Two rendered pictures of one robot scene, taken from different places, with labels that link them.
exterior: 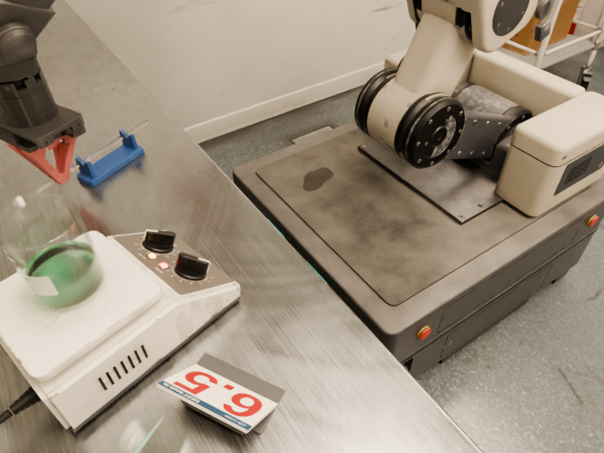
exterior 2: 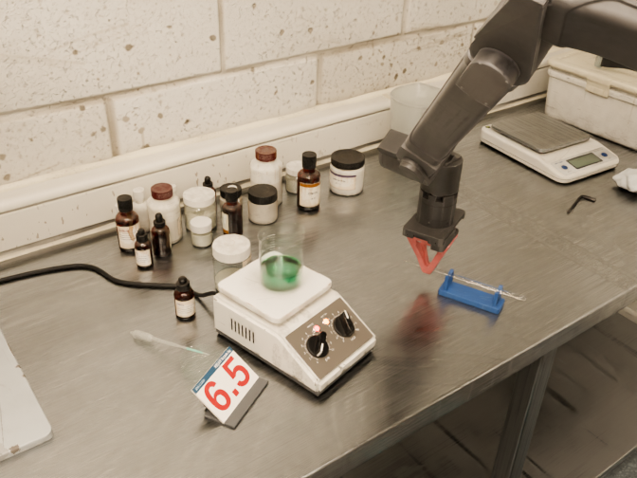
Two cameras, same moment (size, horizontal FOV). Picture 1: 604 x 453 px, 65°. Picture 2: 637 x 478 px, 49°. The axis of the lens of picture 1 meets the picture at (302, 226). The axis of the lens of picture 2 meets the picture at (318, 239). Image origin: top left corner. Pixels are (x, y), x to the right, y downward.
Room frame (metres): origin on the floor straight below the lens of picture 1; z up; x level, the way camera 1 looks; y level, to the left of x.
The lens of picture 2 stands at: (0.27, -0.58, 1.42)
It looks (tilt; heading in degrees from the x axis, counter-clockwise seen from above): 33 degrees down; 86
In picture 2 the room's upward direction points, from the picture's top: 2 degrees clockwise
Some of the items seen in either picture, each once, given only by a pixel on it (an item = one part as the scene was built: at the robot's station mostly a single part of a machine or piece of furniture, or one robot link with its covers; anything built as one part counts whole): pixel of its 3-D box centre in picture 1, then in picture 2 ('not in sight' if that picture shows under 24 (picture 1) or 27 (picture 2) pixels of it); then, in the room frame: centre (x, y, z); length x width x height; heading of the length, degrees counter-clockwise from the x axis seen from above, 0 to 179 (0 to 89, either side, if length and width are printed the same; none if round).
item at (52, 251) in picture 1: (55, 253); (282, 259); (0.28, 0.21, 0.88); 0.07 x 0.06 x 0.08; 40
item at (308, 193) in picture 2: not in sight; (308, 180); (0.33, 0.57, 0.80); 0.04 x 0.04 x 0.11
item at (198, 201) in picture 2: not in sight; (200, 210); (0.13, 0.50, 0.78); 0.06 x 0.06 x 0.07
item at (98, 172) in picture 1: (109, 155); (472, 289); (0.57, 0.28, 0.77); 0.10 x 0.03 x 0.04; 148
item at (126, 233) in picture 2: not in sight; (127, 222); (0.02, 0.43, 0.80); 0.04 x 0.04 x 0.10
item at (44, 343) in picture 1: (70, 296); (275, 284); (0.26, 0.21, 0.83); 0.12 x 0.12 x 0.01; 47
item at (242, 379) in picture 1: (223, 388); (230, 385); (0.21, 0.07, 0.77); 0.09 x 0.06 x 0.04; 62
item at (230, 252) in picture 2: not in sight; (232, 265); (0.20, 0.32, 0.79); 0.06 x 0.06 x 0.08
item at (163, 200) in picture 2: not in sight; (164, 212); (0.07, 0.46, 0.80); 0.06 x 0.06 x 0.10
